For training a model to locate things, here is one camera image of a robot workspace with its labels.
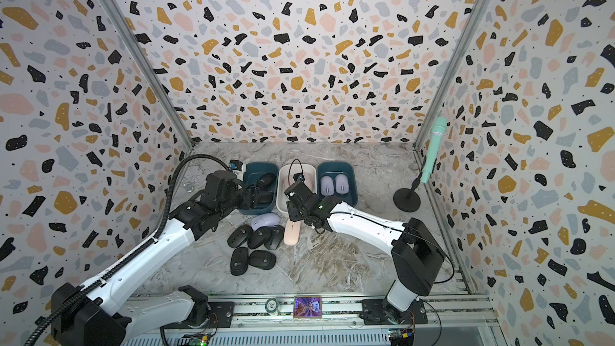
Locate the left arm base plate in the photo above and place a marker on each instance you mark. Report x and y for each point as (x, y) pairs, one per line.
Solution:
(213, 315)

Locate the white storage box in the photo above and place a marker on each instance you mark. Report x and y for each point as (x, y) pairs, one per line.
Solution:
(285, 175)

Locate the purple mouse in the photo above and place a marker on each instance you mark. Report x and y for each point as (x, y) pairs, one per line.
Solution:
(327, 186)
(265, 220)
(342, 184)

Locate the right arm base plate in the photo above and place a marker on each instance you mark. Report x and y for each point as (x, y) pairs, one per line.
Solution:
(380, 312)

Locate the left teal storage box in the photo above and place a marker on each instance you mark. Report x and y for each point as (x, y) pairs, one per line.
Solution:
(252, 172)

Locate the small colourful screen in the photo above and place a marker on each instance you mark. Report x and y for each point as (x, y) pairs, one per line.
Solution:
(307, 307)

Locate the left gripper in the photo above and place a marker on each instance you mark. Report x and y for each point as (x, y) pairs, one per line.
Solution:
(252, 195)

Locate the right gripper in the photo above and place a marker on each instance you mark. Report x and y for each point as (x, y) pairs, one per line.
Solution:
(294, 211)

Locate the green microphone on stand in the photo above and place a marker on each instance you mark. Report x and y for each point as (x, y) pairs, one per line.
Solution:
(407, 199)

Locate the round green button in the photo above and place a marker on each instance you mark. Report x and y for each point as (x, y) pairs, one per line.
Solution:
(272, 307)

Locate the black mouse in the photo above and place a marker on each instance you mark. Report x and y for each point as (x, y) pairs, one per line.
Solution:
(266, 181)
(259, 237)
(275, 239)
(264, 260)
(265, 198)
(240, 236)
(239, 261)

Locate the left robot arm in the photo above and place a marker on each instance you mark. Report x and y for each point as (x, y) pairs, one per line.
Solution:
(97, 313)

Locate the aluminium front rail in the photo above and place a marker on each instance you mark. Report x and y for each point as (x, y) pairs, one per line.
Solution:
(453, 319)

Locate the pink mouse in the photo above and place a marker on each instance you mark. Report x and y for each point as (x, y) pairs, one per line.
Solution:
(291, 233)

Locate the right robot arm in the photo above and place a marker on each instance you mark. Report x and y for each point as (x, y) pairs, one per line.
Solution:
(415, 253)

